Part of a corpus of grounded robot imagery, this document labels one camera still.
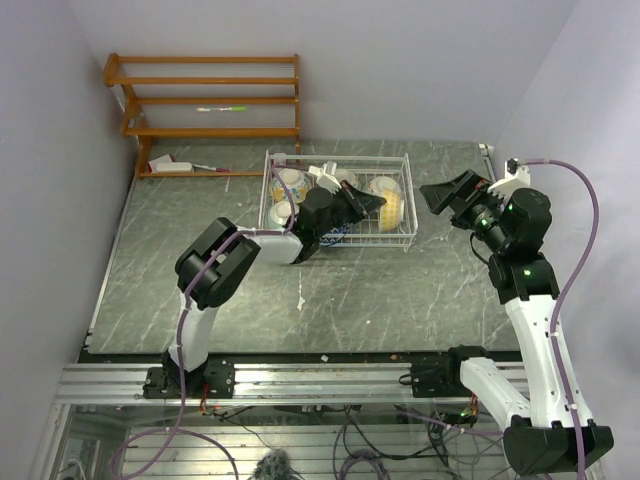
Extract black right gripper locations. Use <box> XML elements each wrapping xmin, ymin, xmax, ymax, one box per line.
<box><xmin>421</xmin><ymin>169</ymin><xmax>511</xmax><ymax>253</ymax></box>

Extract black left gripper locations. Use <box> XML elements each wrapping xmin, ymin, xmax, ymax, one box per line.
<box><xmin>317</xmin><ymin>181</ymin><xmax>389</xmax><ymax>240</ymax></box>

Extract orange floral bowl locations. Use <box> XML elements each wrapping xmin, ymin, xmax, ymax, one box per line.
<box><xmin>334</xmin><ymin>168</ymin><xmax>359</xmax><ymax>187</ymax></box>
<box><xmin>270</xmin><ymin>168</ymin><xmax>311</xmax><ymax>204</ymax></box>
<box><xmin>365</xmin><ymin>176</ymin><xmax>402</xmax><ymax>197</ymax></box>

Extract blue yellow patterned bowl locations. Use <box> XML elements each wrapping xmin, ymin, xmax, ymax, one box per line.
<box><xmin>378</xmin><ymin>190</ymin><xmax>404</xmax><ymax>233</ymax></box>

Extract red patterned bowl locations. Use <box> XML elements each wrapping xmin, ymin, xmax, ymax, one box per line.
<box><xmin>320</xmin><ymin>225</ymin><xmax>350</xmax><ymax>247</ymax></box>

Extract plain light teal bowl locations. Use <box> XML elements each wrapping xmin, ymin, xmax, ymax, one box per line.
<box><xmin>265</xmin><ymin>201</ymin><xmax>298</xmax><ymax>229</ymax></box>

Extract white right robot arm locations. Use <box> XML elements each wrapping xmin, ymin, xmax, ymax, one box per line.
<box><xmin>420</xmin><ymin>171</ymin><xmax>614</xmax><ymax>478</ymax></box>

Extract wooden shelf rack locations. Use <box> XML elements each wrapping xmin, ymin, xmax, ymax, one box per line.
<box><xmin>102</xmin><ymin>53</ymin><xmax>302</xmax><ymax>179</ymax></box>

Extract small red white card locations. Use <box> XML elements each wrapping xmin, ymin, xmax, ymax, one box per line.
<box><xmin>270</xmin><ymin>153</ymin><xmax>287</xmax><ymax>168</ymax></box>

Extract pink white pen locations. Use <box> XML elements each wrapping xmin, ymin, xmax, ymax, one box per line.
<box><xmin>192</xmin><ymin>163</ymin><xmax>231</xmax><ymax>174</ymax></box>

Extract green white pen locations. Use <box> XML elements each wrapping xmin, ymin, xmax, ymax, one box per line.
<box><xmin>196</xmin><ymin>105</ymin><xmax>247</xmax><ymax>113</ymax></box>

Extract white red box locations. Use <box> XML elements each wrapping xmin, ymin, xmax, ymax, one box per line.
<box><xmin>148</xmin><ymin>154</ymin><xmax>194</xmax><ymax>174</ymax></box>

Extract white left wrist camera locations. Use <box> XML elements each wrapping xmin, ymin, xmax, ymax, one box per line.
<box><xmin>308</xmin><ymin>161</ymin><xmax>341</xmax><ymax>194</ymax></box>

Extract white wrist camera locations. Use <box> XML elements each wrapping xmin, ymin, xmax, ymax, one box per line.
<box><xmin>488</xmin><ymin>158</ymin><xmax>531</xmax><ymax>200</ymax></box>
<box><xmin>308</xmin><ymin>161</ymin><xmax>341</xmax><ymax>194</ymax></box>

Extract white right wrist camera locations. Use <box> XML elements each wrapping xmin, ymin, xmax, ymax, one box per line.
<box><xmin>488</xmin><ymin>158</ymin><xmax>531</xmax><ymax>200</ymax></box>

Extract white wire dish rack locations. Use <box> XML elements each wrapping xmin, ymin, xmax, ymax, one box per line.
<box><xmin>258</xmin><ymin>152</ymin><xmax>418</xmax><ymax>249</ymax></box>

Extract loose purple floor cable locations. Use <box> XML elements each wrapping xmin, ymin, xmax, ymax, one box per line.
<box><xmin>114</xmin><ymin>429</ymin><xmax>241</xmax><ymax>480</ymax></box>

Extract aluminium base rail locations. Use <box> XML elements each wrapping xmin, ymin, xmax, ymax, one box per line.
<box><xmin>54</xmin><ymin>362</ymin><xmax>531</xmax><ymax>401</ymax></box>

